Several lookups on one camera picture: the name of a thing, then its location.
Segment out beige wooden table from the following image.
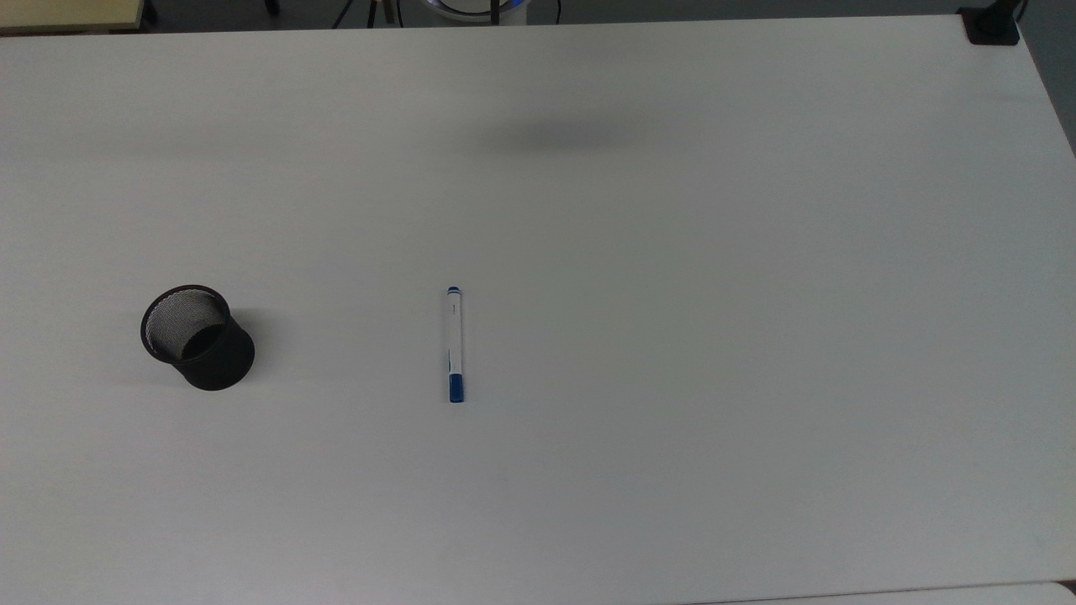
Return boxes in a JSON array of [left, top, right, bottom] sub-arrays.
[[0, 0, 145, 36]]

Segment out blue white marker pen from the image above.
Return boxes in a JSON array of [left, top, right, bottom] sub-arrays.
[[446, 286, 466, 404]]

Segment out black tripod legs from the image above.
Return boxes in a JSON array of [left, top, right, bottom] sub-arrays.
[[332, 0, 404, 29]]

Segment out black mesh pen cup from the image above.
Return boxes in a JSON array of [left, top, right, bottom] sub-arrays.
[[140, 284, 256, 392]]

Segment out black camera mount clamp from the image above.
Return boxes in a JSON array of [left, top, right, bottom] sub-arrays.
[[958, 0, 1028, 46]]

